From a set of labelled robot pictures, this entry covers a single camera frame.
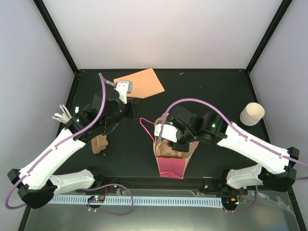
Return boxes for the cream cakes paper bag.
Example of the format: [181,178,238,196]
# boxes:
[139,115,199,179]

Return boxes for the brown pulp cup carriers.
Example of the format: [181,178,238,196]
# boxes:
[91,135,108,154]

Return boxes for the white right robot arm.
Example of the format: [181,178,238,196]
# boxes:
[166,106,299,194]

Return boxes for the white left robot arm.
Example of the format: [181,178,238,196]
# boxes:
[8,90,142,209]

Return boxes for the plain brown paper bag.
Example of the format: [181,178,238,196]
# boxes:
[114,68,165,99]

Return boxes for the white straws bundle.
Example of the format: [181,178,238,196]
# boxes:
[52,104,72,124]

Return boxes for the stack of paper cups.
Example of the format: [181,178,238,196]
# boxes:
[240,103,265,127]

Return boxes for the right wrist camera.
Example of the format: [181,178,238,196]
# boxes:
[154,124,178,142]

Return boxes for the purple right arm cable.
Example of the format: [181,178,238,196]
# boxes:
[160,98,308,181]

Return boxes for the light blue cable duct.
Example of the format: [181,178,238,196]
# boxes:
[49,195,222,208]

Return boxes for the black frame post left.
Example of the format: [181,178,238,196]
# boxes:
[33,0,78,74]

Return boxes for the black frame post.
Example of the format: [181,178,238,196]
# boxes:
[245,0,293,74]
[33,0,78,74]

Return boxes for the black frame post right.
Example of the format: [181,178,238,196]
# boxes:
[245,0,293,74]

